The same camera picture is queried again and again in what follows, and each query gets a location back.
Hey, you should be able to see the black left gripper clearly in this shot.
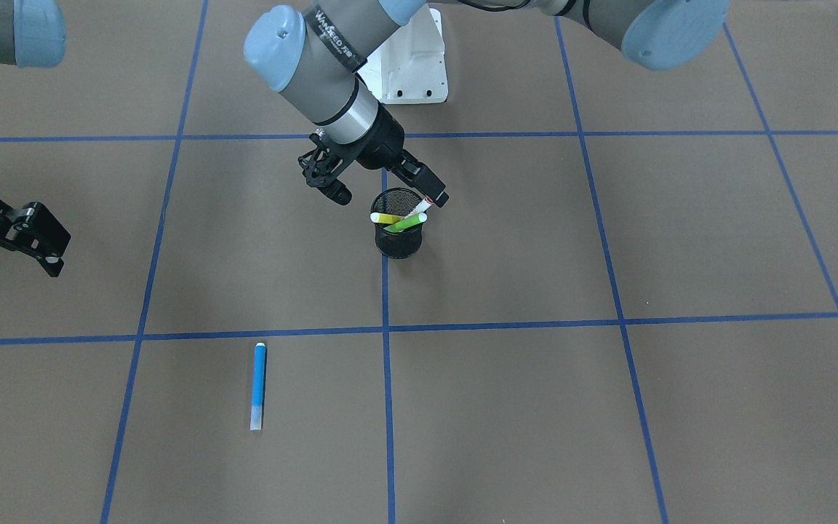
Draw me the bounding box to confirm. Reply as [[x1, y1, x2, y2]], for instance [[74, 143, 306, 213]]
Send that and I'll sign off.
[[355, 106, 450, 208]]

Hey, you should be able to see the red white marker pen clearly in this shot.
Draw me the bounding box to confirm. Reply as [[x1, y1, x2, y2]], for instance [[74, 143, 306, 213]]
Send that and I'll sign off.
[[404, 198, 434, 219]]

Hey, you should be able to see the black mesh pen holder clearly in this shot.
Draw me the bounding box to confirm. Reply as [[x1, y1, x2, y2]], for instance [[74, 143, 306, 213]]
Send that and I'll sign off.
[[371, 188, 426, 259]]

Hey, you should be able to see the green highlighter pen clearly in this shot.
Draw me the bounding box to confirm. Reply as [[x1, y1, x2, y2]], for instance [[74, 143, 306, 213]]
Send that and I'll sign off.
[[383, 213, 428, 234]]

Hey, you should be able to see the yellow highlighter pen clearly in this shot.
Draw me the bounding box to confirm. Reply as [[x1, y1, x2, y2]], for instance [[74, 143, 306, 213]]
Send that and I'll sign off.
[[370, 212, 404, 225]]

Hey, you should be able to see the blue highlighter pen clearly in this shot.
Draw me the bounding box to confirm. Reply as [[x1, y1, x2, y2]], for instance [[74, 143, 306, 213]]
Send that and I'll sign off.
[[249, 342, 267, 432]]

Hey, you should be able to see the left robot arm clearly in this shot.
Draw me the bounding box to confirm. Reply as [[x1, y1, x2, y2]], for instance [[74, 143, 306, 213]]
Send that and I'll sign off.
[[243, 1, 730, 207]]

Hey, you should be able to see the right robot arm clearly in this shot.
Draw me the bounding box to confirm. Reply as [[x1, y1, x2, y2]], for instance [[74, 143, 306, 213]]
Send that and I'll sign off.
[[0, 1, 72, 277]]

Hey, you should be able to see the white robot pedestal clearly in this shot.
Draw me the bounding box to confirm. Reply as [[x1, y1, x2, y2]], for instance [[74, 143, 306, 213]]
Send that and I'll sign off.
[[358, 6, 449, 104]]

